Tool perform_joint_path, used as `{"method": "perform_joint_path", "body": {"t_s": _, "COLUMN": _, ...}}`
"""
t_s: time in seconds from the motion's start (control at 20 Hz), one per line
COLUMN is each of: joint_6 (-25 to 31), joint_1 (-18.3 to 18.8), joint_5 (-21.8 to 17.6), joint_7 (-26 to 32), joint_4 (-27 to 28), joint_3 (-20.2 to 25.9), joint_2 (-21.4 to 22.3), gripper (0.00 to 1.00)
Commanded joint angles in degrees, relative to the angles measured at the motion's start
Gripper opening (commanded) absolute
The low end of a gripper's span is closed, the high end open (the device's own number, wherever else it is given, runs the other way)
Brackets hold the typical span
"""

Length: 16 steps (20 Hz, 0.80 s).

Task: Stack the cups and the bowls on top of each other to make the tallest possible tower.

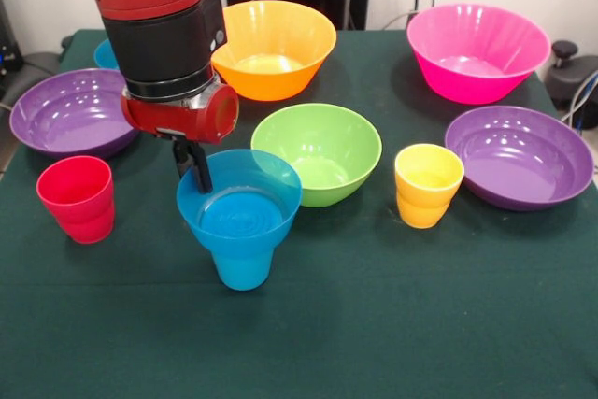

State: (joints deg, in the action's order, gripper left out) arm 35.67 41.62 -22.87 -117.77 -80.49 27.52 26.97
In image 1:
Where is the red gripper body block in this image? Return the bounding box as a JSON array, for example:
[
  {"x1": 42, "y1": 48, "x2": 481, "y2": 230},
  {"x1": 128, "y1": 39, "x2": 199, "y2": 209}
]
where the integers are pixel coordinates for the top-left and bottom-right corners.
[{"x1": 121, "y1": 83, "x2": 241, "y2": 145}]

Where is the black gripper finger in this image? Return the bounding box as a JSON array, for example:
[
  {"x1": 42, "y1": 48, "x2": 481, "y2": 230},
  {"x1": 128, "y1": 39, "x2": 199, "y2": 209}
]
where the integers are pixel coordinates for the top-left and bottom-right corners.
[
  {"x1": 171, "y1": 139, "x2": 192, "y2": 181},
  {"x1": 186, "y1": 141, "x2": 214, "y2": 195}
]

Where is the small blue plastic bowl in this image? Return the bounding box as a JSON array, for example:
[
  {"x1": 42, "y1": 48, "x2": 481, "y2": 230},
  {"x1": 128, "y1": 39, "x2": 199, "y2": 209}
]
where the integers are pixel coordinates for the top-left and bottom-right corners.
[
  {"x1": 176, "y1": 149, "x2": 304, "y2": 258},
  {"x1": 93, "y1": 38, "x2": 121, "y2": 71}
]

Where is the blue plastic cup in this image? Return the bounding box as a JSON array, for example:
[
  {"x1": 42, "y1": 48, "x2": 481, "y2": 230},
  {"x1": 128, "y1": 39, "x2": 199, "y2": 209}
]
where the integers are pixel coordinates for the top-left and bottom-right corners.
[{"x1": 210, "y1": 243, "x2": 275, "y2": 292}]

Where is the orange plastic bowl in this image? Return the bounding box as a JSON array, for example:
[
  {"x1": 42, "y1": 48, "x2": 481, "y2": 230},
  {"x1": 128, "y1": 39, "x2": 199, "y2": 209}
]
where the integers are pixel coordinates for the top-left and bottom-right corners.
[{"x1": 210, "y1": 0, "x2": 337, "y2": 102}]

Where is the green plastic bowl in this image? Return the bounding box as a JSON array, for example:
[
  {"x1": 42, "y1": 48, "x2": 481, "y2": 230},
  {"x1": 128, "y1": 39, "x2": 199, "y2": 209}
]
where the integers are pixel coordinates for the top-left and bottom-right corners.
[{"x1": 250, "y1": 103, "x2": 383, "y2": 208}]

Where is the pink plastic bowl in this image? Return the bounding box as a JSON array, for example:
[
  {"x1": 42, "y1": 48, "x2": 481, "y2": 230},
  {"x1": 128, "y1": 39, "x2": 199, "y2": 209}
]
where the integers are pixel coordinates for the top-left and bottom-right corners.
[{"x1": 406, "y1": 3, "x2": 552, "y2": 106}]

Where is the purple plastic bowl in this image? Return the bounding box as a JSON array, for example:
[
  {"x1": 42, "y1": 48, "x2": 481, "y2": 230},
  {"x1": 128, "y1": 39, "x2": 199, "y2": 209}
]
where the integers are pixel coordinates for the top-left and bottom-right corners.
[
  {"x1": 444, "y1": 105, "x2": 595, "y2": 212},
  {"x1": 8, "y1": 67, "x2": 141, "y2": 160}
]

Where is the red plastic cup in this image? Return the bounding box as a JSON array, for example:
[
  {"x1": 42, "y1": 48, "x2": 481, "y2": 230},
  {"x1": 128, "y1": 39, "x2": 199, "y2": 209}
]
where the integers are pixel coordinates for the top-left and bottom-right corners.
[{"x1": 36, "y1": 154, "x2": 116, "y2": 245}]

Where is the grey rounded base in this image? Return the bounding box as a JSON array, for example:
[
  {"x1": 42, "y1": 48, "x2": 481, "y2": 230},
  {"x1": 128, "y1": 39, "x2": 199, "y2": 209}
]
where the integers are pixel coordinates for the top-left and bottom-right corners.
[{"x1": 18, "y1": 50, "x2": 64, "y2": 87}]

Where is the black equipment box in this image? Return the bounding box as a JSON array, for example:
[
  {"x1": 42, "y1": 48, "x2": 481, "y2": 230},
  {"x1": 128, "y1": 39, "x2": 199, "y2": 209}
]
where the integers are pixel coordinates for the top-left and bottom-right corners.
[{"x1": 0, "y1": 0, "x2": 24, "y2": 96}]

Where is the dark green tablecloth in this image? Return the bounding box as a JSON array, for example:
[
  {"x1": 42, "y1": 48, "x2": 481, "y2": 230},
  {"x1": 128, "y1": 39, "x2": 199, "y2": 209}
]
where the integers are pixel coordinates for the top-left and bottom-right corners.
[{"x1": 0, "y1": 27, "x2": 598, "y2": 399}]

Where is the yellow plastic cup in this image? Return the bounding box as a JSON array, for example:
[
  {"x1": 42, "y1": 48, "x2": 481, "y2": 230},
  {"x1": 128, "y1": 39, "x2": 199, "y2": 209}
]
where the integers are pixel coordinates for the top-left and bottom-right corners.
[{"x1": 394, "y1": 143, "x2": 466, "y2": 230}]

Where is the black clamp with knob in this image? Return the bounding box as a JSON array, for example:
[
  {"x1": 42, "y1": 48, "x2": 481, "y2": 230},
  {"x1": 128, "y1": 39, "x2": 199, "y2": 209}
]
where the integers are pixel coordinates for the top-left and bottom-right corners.
[{"x1": 544, "y1": 39, "x2": 598, "y2": 108}]

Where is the bundle of light cables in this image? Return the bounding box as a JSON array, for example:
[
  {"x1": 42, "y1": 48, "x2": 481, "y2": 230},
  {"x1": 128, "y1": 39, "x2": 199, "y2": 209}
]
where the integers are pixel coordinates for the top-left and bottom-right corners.
[{"x1": 560, "y1": 69, "x2": 598, "y2": 132}]

